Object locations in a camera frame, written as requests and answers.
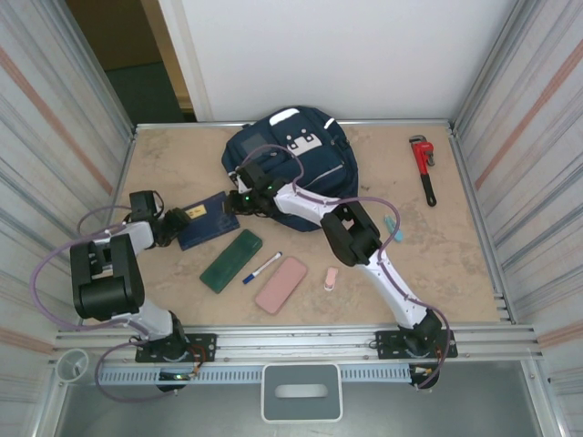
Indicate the long aluminium table rail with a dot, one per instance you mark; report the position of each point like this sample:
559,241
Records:
296,341
205,125

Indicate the pink pencil case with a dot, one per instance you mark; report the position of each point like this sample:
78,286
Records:
280,286

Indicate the aluminium side rail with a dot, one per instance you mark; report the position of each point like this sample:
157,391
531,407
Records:
469,182
119,182

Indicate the light blue glue stick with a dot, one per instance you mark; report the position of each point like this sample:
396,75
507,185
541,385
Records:
395,232

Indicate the blue notebook with yellow label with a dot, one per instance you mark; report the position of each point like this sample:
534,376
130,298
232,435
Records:
209,227

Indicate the white plastic cup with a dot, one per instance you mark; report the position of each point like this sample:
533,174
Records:
73,364

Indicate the red pipe wrench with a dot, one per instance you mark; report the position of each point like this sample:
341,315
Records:
422,157

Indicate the pink eraser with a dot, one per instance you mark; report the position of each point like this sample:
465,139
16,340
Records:
331,277

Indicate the grey pad with white rim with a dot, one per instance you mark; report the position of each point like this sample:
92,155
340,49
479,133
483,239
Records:
300,391

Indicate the green pencil case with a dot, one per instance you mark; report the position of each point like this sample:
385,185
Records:
230,266

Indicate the white door frame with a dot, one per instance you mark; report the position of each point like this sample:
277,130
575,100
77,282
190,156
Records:
187,59

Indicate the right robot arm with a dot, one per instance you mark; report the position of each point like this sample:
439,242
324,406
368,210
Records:
350,232

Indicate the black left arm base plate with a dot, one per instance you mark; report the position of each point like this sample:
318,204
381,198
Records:
205,348

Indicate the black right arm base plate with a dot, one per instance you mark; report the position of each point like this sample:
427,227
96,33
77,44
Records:
387,346

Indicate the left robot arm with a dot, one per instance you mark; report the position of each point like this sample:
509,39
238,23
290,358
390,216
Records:
105,282

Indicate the navy blue backpack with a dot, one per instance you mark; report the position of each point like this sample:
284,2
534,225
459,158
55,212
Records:
319,159

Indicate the white marker with blue cap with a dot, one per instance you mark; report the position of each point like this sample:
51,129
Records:
262,268

